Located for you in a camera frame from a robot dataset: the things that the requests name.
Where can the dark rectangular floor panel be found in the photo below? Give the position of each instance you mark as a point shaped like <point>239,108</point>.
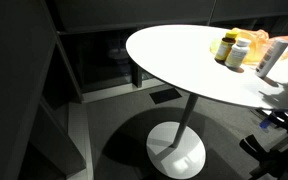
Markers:
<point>165,95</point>

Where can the white bottle with white cap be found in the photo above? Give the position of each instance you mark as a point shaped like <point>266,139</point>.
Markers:
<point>237,55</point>

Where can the white table pedestal leg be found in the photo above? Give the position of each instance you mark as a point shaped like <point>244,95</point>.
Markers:
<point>187,116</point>

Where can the black stand clamp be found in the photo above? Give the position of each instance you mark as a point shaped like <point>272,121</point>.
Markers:
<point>267,160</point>

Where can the tall white cylinder container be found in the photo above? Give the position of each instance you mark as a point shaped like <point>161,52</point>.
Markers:
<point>270,59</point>

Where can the round white table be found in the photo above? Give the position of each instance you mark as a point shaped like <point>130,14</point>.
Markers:
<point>134,13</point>

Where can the orange plastic bag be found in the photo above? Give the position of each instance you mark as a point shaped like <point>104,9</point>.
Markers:
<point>259,42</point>

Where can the amber bottle with yellow cap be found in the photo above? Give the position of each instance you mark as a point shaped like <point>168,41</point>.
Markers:
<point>224,48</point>

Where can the round white table base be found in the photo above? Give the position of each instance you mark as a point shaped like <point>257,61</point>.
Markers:
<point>184,160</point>

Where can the small blue part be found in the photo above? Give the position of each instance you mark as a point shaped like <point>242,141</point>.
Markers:
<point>265,122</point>

